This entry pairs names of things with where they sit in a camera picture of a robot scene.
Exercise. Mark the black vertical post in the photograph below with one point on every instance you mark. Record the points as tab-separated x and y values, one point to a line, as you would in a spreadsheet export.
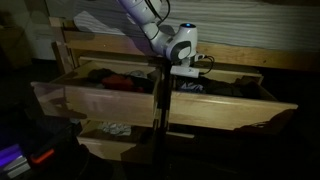
165	106

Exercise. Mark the blue cloth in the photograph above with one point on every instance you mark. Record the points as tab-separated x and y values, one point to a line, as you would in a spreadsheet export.
192	88

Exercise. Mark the purple lit equipment box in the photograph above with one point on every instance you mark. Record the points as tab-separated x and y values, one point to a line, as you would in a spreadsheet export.
11	160

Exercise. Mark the red cloth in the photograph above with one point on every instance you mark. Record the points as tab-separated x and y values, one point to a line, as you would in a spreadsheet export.
117	83

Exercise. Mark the dark clothes pile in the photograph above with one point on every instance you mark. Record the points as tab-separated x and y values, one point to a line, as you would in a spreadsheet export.
100	75
226	88

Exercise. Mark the light wooden drawer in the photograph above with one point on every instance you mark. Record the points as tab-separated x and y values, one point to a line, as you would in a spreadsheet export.
110	105
226	111
106	146

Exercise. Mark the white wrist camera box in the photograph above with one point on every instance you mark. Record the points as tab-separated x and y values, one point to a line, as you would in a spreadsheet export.
185	71

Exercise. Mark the wooden bed frame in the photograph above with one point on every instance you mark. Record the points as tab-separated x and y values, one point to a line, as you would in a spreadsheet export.
233	55

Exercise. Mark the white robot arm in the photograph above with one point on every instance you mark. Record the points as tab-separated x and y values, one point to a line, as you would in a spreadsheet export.
160	38

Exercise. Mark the striped white mattress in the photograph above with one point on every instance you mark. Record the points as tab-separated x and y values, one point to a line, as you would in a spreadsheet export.
253	26

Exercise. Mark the white patterned cloth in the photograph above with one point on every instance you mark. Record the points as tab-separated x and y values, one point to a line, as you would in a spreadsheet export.
115	129

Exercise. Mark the grey folded cloth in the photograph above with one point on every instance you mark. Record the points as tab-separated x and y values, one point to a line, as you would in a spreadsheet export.
136	74

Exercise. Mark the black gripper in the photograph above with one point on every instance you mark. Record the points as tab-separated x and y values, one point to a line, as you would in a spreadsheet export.
191	80

